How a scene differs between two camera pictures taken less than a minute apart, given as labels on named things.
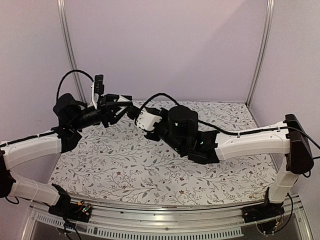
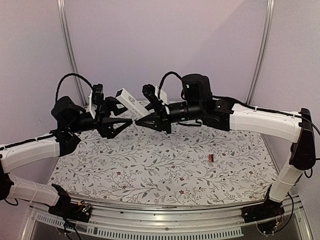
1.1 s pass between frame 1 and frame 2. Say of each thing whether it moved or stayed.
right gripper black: moved
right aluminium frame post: stayed
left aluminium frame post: stayed
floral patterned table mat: stayed
